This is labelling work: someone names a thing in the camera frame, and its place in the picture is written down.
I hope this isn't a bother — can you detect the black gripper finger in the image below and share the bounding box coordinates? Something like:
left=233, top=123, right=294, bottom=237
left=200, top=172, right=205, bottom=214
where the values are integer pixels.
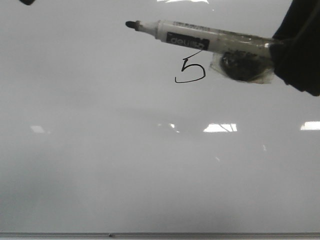
left=270, top=0, right=320, bottom=97

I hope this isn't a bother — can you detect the white black whiteboard marker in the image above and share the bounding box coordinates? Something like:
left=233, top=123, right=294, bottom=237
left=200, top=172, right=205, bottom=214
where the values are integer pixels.
left=125, top=20, right=280, bottom=58

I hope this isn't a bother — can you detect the white whiteboard with aluminium frame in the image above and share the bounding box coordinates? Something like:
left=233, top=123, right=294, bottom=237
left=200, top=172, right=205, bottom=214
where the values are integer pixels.
left=0, top=0, right=320, bottom=233

